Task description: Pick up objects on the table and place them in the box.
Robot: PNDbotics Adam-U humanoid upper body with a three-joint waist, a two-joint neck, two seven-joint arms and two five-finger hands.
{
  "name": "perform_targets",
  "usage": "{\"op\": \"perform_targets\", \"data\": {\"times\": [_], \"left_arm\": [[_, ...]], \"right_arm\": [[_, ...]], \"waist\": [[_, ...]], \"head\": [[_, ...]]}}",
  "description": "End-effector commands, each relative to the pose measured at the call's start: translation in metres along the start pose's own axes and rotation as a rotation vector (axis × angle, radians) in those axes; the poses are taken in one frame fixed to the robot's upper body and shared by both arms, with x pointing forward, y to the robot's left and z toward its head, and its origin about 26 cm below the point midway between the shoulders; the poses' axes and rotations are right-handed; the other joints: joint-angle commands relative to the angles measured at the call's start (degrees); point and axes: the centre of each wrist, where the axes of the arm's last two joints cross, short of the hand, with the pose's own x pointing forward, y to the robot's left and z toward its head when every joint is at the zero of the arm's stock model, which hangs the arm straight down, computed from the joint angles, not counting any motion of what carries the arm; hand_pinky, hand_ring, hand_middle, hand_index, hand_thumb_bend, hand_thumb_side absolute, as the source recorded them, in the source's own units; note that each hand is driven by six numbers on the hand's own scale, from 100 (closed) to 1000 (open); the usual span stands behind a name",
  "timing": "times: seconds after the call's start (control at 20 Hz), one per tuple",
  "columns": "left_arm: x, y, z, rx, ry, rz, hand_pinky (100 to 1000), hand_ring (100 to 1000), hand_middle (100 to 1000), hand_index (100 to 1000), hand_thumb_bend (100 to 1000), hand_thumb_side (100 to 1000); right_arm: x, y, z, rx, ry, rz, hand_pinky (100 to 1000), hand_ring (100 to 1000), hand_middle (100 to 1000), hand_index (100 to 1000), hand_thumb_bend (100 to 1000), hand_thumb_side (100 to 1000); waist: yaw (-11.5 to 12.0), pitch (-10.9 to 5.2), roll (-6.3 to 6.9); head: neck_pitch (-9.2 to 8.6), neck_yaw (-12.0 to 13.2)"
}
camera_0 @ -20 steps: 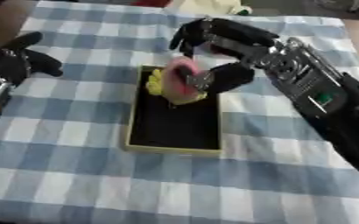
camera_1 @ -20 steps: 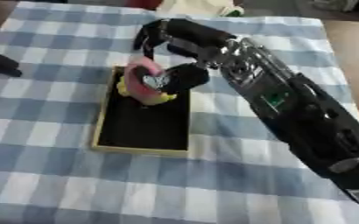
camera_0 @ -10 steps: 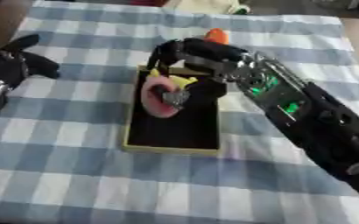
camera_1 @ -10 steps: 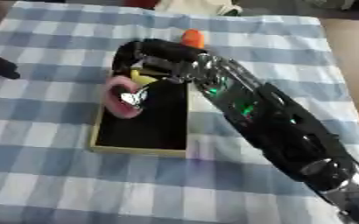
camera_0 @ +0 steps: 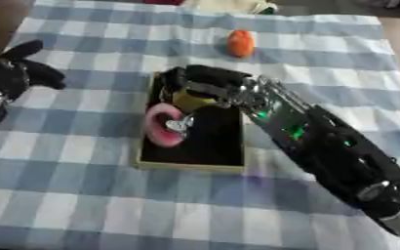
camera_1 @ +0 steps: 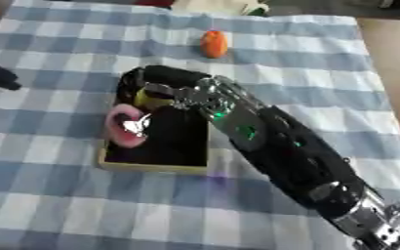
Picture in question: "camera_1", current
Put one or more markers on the orange toy fruit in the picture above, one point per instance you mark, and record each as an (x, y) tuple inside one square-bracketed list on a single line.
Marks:
[(214, 44)]

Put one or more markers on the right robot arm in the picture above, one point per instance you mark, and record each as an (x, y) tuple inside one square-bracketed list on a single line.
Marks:
[(291, 149)]

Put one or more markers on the white and green object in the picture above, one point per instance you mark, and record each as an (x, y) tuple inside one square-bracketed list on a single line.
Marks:
[(220, 6)]

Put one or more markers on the red object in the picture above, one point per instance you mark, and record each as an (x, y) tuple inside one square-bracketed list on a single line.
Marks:
[(154, 2)]

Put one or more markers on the tan cardboard box black inside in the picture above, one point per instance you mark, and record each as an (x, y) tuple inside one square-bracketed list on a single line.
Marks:
[(178, 146)]

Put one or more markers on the yellow toy fruit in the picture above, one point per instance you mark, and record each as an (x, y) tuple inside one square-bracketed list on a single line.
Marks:
[(146, 101)]

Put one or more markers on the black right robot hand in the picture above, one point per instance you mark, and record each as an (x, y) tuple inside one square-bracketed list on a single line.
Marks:
[(163, 76)]

